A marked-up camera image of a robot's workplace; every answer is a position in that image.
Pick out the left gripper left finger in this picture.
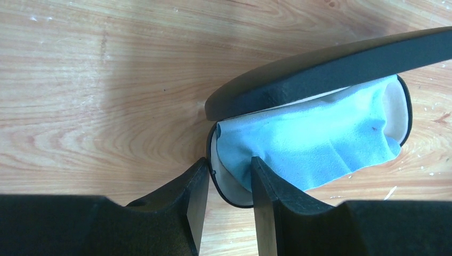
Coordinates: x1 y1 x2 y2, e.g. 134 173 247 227
1 158 209 255

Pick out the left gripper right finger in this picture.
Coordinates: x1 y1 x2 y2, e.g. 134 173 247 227
251 157 451 255

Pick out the light blue cleaning cloth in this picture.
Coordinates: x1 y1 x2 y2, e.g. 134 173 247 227
216 75 401 190

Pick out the black sunglasses case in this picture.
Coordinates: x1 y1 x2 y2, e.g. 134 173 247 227
205 27 451 208

